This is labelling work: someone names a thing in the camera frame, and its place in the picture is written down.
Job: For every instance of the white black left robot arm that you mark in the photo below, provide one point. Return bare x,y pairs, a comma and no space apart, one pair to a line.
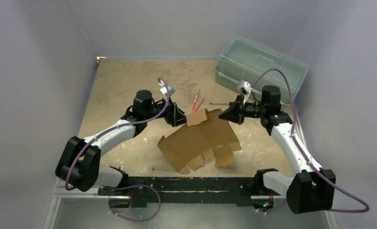
79,165

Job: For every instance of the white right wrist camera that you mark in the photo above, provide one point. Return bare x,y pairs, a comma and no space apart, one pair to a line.
244,88

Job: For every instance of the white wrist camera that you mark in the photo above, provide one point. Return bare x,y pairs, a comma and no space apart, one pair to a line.
167,91
244,88

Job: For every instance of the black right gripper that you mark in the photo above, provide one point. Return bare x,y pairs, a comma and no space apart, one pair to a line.
239,110

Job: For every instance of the salmon pen middle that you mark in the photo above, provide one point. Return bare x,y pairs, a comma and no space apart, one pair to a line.
198,104

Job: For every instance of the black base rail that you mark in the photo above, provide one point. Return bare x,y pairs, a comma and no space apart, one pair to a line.
141,191

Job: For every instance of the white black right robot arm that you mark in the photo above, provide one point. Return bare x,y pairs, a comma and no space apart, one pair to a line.
309,190

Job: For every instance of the yellow black screwdriver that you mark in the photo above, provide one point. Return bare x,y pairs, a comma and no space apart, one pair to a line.
224,103

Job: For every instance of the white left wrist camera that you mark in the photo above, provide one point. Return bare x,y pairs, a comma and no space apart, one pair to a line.
167,91

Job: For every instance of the brown cardboard box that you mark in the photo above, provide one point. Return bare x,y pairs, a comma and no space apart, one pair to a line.
203,137

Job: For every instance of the red pen with white label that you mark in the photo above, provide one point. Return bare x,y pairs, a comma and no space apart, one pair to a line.
195,99

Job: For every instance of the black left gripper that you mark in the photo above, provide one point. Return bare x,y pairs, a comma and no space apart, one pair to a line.
174,115

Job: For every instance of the clear plastic storage box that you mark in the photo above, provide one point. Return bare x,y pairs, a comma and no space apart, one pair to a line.
245,60

